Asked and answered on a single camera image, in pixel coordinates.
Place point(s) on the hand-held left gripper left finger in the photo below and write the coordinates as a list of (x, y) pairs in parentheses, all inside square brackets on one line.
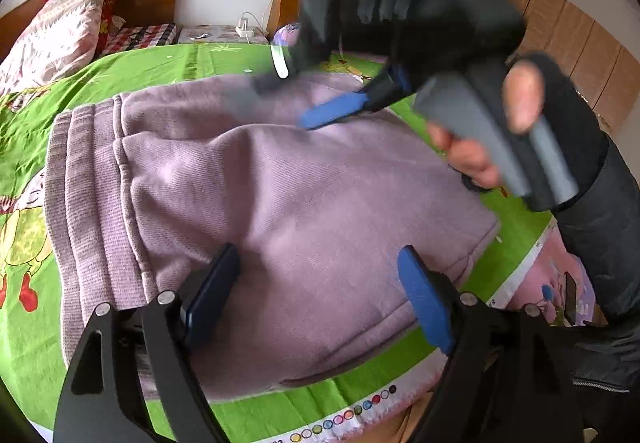
[(210, 293)]

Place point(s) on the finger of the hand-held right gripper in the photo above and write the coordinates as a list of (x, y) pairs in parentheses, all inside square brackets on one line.
[(332, 110), (400, 75)]

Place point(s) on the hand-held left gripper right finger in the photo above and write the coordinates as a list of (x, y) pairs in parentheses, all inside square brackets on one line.
[(425, 303)]

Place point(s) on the purple knit sweater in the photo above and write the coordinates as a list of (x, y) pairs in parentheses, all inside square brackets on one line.
[(300, 203)]

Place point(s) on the person's right forearm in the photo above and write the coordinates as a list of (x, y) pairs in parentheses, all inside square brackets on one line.
[(610, 233)]

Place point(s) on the person's right hand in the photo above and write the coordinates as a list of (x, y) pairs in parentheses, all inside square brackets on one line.
[(522, 93)]

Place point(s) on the purple cartoon pillow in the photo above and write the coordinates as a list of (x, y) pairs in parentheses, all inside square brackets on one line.
[(286, 34)]

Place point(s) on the white power strip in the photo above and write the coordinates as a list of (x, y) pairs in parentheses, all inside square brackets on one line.
[(245, 28)]

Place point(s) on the pink cartoon bed sheet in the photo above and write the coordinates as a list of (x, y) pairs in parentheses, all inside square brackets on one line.
[(545, 273)]

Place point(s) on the green cartoon bed sheet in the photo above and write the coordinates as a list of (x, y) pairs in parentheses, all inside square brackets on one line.
[(215, 63)]

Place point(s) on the floral nightstand cover cloth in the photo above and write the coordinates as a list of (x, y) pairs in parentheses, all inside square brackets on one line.
[(215, 33)]

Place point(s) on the black smartphone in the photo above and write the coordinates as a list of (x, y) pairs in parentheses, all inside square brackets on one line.
[(571, 295)]

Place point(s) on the wooden wardrobe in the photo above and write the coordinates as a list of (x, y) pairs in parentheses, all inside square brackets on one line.
[(575, 33)]

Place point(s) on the person's dark jacket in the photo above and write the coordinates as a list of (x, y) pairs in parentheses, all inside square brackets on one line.
[(600, 373)]

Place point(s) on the plaid bed sheet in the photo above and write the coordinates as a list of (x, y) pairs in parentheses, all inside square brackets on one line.
[(145, 35)]

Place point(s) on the pink patterned pillow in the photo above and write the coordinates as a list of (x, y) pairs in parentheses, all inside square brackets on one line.
[(50, 38)]

